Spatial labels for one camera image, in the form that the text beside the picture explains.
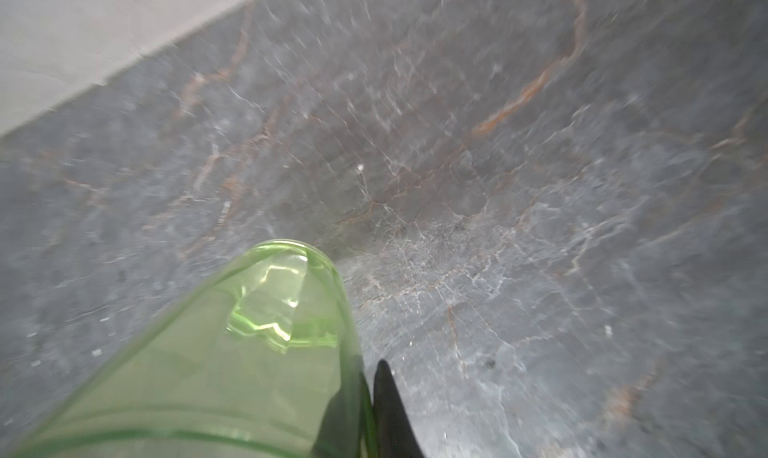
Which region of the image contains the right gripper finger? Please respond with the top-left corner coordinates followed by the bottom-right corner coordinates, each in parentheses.
top-left (373, 360), bottom-right (425, 458)

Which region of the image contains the small green glass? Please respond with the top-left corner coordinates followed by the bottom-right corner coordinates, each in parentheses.
top-left (15, 240), bottom-right (377, 457)

